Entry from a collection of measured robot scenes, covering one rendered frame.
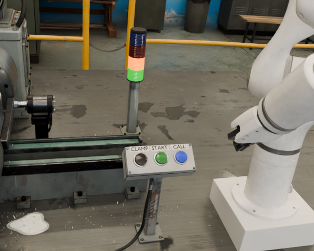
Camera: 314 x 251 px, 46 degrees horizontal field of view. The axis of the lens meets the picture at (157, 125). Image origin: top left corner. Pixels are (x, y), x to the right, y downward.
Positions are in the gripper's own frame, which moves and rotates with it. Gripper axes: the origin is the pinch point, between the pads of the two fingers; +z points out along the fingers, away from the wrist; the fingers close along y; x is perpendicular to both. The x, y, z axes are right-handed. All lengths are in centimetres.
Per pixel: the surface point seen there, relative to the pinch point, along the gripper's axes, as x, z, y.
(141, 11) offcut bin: -334, 363, -90
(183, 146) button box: -2.6, 8.7, 10.9
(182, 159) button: 0.8, 8.0, 12.0
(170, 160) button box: 0.7, 8.8, 14.8
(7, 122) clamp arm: -19, 28, 54
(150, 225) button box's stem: 13.2, 26.9, 17.3
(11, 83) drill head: -35, 35, 54
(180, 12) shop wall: -366, 399, -167
